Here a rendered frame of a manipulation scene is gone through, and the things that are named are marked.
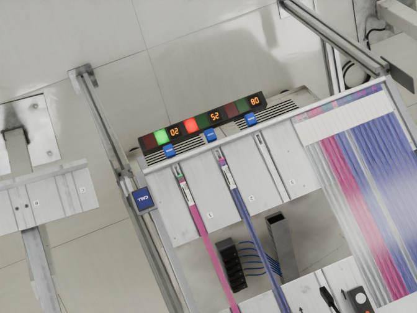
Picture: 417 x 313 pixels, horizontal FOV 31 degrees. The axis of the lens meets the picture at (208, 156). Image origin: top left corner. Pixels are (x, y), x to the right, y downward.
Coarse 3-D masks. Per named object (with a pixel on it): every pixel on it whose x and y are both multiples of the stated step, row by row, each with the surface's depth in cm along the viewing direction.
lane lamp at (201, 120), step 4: (196, 116) 186; (200, 116) 187; (204, 116) 187; (196, 120) 186; (200, 120) 186; (204, 120) 186; (200, 124) 186; (204, 124) 186; (208, 124) 186; (200, 128) 186
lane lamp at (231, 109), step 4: (228, 104) 188; (232, 104) 188; (228, 108) 187; (232, 108) 188; (236, 108) 188; (228, 112) 187; (232, 112) 187; (236, 112) 187; (228, 116) 187; (232, 116) 187
